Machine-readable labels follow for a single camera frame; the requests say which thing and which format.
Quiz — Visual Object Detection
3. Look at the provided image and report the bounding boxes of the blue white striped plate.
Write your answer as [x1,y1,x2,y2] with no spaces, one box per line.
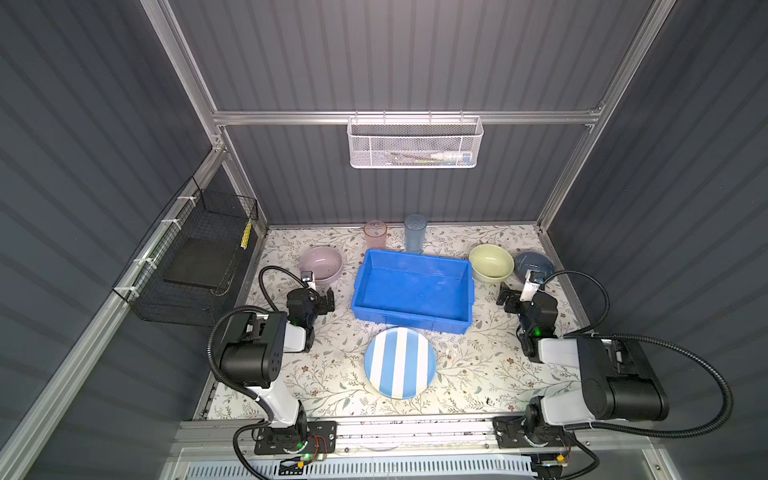
[364,327,437,400]

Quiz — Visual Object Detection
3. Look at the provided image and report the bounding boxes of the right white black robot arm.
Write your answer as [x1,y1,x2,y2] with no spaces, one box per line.
[494,284,670,447]

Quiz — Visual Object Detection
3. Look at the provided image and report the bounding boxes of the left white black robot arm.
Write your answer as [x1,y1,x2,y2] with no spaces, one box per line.
[206,289,337,455]

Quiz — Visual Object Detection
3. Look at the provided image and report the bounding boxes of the blue plastic bin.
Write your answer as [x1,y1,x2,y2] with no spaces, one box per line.
[351,249,475,335]

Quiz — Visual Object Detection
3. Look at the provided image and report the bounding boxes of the pink ceramic bowl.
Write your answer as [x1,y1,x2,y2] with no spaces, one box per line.
[299,246,344,285]

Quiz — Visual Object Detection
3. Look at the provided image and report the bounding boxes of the dark blue ceramic bowl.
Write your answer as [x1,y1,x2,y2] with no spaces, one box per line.
[513,250,556,283]

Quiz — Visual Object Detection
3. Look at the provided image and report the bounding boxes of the green ceramic bowl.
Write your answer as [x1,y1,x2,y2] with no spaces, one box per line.
[469,244,514,284]

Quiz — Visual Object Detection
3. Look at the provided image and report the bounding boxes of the yellow tag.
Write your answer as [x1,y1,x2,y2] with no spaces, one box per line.
[239,219,253,250]

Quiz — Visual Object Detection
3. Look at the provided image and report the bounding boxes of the floral table mat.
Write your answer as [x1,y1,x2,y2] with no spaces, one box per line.
[206,224,619,420]

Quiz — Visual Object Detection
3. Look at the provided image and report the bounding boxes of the pink translucent cup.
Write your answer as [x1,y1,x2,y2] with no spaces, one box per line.
[363,220,388,249]

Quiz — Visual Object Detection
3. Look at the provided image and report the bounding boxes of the black pad in basket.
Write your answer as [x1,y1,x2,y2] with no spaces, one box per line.
[163,238,234,289]

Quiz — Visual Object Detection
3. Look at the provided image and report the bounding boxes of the blue translucent cup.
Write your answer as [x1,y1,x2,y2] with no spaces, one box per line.
[404,214,428,254]

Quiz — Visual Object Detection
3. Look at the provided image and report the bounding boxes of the pens in mesh basket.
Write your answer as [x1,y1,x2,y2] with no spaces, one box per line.
[386,151,474,166]

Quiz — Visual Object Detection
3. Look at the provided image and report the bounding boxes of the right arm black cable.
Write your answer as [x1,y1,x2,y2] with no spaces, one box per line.
[536,269,734,439]

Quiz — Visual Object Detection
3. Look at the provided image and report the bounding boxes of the black wire basket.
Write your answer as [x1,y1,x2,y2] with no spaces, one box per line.
[113,182,259,328]

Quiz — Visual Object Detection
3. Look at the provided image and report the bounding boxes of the white wire mesh basket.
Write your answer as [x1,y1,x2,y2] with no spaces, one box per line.
[346,113,484,170]

